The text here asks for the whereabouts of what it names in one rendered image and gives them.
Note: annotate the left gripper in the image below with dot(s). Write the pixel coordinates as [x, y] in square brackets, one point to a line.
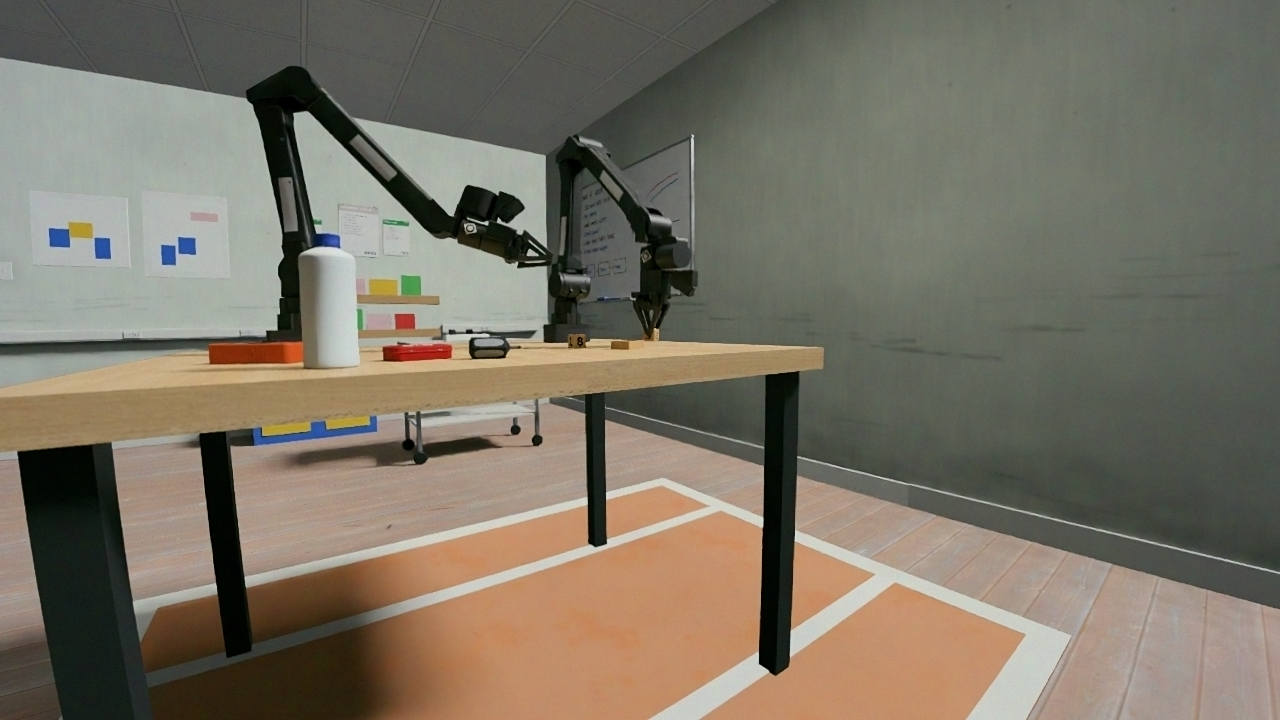
[656, 301]

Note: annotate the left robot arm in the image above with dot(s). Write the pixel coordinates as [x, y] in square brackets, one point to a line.
[664, 249]

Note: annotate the white plastic bottle with blue cap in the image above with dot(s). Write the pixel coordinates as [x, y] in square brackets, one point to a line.
[328, 305]

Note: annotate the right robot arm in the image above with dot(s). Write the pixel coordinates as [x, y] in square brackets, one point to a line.
[276, 122]

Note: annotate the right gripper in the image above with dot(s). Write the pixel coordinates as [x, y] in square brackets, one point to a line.
[522, 246]

